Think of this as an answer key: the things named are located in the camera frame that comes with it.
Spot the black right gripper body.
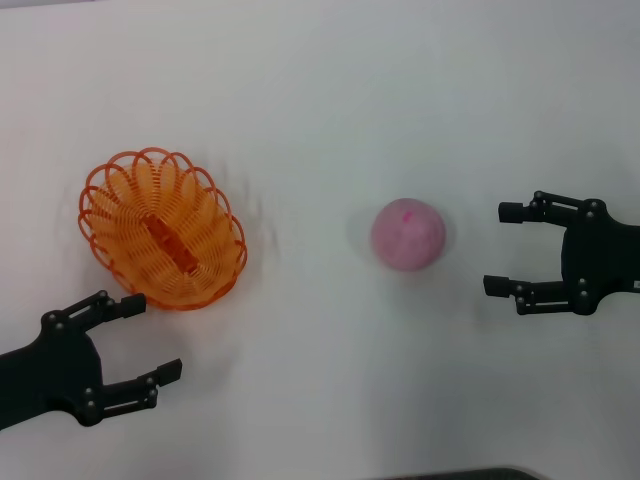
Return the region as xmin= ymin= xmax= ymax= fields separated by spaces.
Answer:
xmin=561 ymin=198 xmax=640 ymax=316

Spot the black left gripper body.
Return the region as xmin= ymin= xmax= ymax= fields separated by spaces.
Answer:
xmin=0 ymin=309 xmax=109 ymax=428

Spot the orange plastic woven basket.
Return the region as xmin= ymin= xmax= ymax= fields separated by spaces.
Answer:
xmin=77 ymin=146 xmax=250 ymax=311

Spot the pink peach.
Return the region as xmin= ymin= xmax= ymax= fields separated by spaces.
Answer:
xmin=369 ymin=197 xmax=447 ymax=273

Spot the black robot torso edge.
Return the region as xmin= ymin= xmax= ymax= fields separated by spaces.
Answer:
xmin=384 ymin=467 xmax=545 ymax=480

